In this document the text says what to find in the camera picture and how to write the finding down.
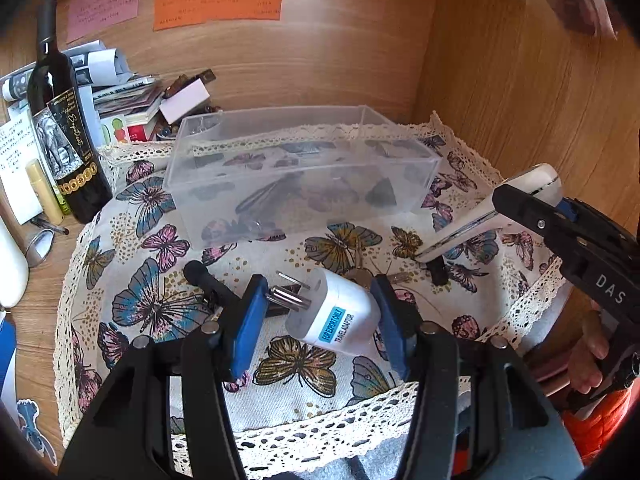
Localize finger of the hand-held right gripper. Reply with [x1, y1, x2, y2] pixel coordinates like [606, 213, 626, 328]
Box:
[492, 183, 607, 267]
[559, 198, 639, 257]

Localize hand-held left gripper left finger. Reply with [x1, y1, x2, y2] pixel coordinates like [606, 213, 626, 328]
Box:
[60, 275, 271, 480]

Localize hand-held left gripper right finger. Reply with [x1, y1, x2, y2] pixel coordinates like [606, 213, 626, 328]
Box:
[371, 274, 587, 480]

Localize white flip phone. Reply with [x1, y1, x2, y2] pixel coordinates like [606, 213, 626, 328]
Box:
[414, 162, 563, 266]

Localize white travel adapter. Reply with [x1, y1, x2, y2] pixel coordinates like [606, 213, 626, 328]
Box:
[267, 267, 384, 359]

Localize clear plastic box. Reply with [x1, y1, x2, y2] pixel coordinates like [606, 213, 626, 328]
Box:
[164, 104, 441, 252]

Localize person's right hand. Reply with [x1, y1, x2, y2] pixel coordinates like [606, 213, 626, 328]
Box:
[569, 309, 614, 397]

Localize black cylindrical tool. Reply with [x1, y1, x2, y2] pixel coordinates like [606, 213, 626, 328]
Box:
[183, 261, 237, 312]

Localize small black object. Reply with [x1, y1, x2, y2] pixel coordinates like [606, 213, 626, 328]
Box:
[430, 258, 452, 287]

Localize butterfly print lace cloth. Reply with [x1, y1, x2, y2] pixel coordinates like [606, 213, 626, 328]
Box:
[52, 110, 574, 467]

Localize dark elongated object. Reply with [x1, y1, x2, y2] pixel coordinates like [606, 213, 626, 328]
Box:
[235, 178, 307, 213]

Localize dark object in box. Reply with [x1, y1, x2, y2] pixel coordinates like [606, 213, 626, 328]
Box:
[367, 178, 398, 208]

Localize orange cloth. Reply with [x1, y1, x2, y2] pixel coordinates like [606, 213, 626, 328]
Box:
[559, 389, 632, 467]

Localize card with colourful figures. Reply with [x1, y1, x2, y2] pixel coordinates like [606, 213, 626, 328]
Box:
[99, 115, 157, 144]

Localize small white box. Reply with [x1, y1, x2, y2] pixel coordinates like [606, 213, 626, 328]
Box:
[159, 80, 210, 125]

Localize blue cartoon sticker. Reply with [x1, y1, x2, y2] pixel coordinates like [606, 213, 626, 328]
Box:
[17, 398, 57, 462]

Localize blue flat object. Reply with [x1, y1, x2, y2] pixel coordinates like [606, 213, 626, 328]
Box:
[0, 310, 19, 413]

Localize white plastic bottle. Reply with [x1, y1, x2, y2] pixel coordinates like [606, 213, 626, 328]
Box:
[0, 219, 29, 309]

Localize yellow lip balm tube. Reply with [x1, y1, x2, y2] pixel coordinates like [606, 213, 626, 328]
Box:
[25, 158, 65, 226]

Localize dark wine bottle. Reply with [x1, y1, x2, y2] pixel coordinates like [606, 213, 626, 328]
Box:
[26, 0, 114, 224]

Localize brown object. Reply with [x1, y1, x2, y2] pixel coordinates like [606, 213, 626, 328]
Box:
[162, 69, 217, 99]

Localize stack of magazines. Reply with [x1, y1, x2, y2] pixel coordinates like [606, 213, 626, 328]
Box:
[92, 75, 167, 127]

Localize handwritten white paper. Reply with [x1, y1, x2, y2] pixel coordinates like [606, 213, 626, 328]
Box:
[0, 119, 45, 227]

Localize rolled printed papers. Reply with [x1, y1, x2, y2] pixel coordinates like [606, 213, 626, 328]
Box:
[0, 39, 134, 105]

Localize orange paper note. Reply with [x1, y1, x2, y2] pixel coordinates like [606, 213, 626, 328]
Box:
[152, 0, 285, 32]

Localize pink paper note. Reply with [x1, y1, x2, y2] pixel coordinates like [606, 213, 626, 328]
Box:
[65, 0, 144, 44]

